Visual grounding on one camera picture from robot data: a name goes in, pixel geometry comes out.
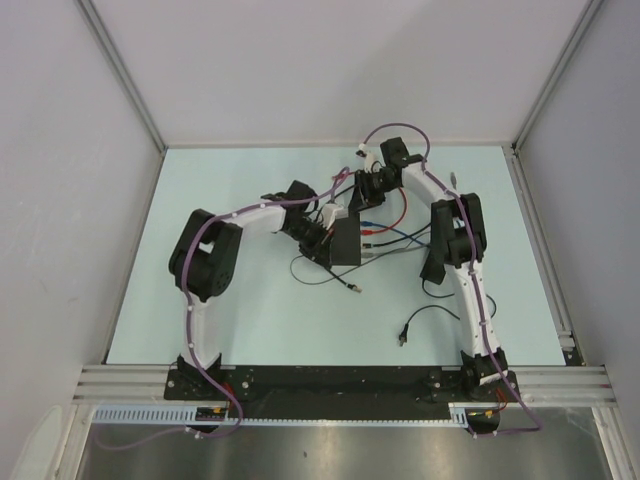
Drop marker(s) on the aluminium front frame rail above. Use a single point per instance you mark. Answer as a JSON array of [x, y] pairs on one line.
[[539, 386]]

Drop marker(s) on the grey slotted cable duct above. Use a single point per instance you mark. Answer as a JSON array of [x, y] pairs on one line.
[[183, 416]]

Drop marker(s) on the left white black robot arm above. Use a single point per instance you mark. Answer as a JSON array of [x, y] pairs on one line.
[[204, 259]]

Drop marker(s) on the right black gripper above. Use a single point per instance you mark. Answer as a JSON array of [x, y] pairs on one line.
[[362, 196]]

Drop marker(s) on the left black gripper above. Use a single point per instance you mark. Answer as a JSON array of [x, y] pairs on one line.
[[319, 248]]

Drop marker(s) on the right aluminium side rail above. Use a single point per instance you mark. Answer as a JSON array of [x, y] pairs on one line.
[[568, 343]]

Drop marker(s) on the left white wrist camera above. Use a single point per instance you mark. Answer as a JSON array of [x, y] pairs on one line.
[[330, 213]]

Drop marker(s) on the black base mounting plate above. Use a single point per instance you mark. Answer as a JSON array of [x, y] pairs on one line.
[[346, 392]]

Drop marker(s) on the black power adapter brick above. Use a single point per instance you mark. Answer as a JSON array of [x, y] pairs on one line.
[[433, 270]]

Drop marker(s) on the black network switch box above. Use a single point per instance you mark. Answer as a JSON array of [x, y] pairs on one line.
[[345, 249]]

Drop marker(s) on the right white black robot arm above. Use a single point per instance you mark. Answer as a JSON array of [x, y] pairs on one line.
[[456, 248]]

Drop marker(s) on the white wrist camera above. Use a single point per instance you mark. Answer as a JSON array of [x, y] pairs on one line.
[[370, 160], [330, 213]]

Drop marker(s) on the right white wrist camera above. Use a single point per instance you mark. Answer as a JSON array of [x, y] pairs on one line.
[[370, 160]]

